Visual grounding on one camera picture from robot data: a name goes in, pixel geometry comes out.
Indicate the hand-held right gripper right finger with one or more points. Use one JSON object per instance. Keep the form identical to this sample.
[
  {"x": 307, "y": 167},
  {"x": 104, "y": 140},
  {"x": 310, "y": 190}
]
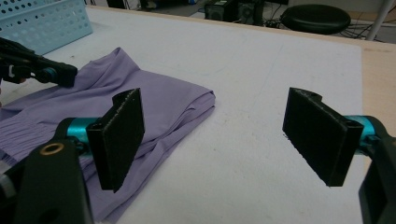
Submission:
[{"x": 317, "y": 140}]

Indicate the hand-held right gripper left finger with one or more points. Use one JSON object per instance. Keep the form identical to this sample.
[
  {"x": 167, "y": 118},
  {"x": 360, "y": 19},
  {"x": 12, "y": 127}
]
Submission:
[{"x": 118, "y": 140}]

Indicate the light blue plastic basket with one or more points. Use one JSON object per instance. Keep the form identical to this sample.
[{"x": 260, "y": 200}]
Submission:
[{"x": 46, "y": 28}]

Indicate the purple shorts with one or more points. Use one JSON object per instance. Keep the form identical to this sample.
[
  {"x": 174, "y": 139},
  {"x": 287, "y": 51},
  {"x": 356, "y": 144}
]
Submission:
[{"x": 168, "y": 102}]

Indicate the white foam mat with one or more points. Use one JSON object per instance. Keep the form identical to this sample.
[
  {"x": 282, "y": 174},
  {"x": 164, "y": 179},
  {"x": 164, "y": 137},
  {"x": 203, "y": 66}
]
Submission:
[{"x": 243, "y": 71}]

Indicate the black round stool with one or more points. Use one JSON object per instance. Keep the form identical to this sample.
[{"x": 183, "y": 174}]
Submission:
[{"x": 314, "y": 18}]

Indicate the white desk with legs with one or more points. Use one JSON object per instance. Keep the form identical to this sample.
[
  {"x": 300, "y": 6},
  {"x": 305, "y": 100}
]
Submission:
[{"x": 378, "y": 21}]

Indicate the black computer tower green label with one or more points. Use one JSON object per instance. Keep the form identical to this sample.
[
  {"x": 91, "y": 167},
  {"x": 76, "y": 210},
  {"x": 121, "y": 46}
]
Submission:
[{"x": 221, "y": 12}]

